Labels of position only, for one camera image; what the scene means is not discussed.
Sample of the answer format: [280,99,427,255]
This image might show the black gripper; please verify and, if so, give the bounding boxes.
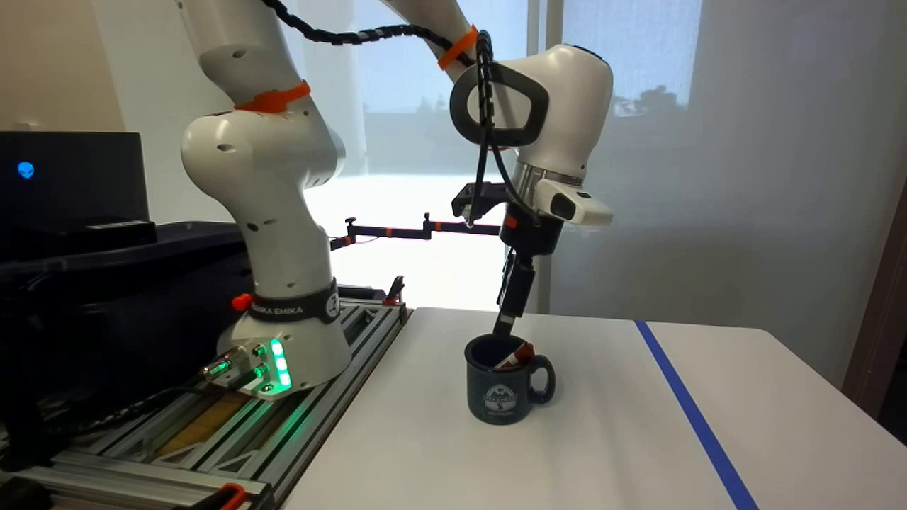
[491,204,562,343]

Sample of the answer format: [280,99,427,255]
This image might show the black rod with orange joints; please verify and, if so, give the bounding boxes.
[328,212,505,253]

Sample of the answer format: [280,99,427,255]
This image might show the blue tape strip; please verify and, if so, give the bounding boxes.
[631,317,761,510]

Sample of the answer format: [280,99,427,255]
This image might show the black cabinet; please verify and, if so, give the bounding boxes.
[0,222,258,466]

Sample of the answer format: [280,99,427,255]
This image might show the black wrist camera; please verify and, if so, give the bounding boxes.
[451,181,508,228]

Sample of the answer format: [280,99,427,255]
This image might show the white marker with orange cap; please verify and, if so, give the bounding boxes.
[494,343,536,375]

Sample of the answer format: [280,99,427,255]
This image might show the aluminium mounting frame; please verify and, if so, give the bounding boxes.
[0,279,416,510]

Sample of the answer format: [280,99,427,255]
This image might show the black corrugated cable conduit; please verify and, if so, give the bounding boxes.
[260,0,521,215]

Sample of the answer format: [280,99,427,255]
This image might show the black monitor with blue light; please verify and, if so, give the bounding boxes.
[0,127,159,250]

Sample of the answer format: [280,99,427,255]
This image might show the dark green speckled mug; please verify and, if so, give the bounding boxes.
[462,333,557,428]

